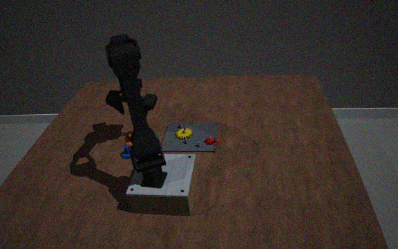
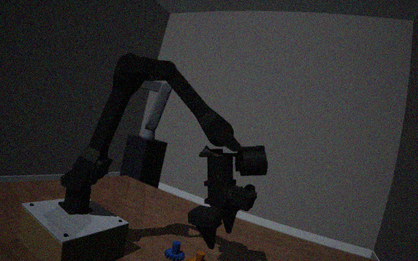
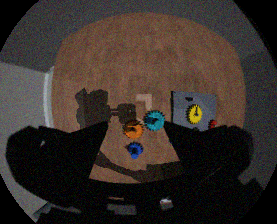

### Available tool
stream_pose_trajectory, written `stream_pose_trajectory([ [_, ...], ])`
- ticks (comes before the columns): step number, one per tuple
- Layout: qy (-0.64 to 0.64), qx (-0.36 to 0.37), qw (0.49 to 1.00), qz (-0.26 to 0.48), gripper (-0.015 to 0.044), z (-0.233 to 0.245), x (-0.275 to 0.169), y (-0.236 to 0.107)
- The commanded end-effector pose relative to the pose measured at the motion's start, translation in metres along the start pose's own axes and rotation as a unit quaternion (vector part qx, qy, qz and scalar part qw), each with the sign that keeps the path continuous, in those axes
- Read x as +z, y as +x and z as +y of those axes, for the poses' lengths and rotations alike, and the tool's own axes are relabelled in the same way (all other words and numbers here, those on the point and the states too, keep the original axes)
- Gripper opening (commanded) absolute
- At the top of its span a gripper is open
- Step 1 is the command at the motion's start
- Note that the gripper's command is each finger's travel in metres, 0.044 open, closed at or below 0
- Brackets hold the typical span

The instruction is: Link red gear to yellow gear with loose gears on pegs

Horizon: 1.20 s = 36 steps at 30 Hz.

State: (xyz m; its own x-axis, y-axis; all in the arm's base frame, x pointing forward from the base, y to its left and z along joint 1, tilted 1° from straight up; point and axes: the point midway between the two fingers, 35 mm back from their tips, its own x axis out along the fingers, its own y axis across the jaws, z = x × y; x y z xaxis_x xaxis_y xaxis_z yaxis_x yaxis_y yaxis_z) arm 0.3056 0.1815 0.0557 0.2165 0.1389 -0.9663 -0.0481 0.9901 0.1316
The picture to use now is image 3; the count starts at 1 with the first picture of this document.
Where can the yellow gear with black stripe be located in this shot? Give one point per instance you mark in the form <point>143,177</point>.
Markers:
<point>192,112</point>

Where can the red gear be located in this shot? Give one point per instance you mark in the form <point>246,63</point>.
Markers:
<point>212,122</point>

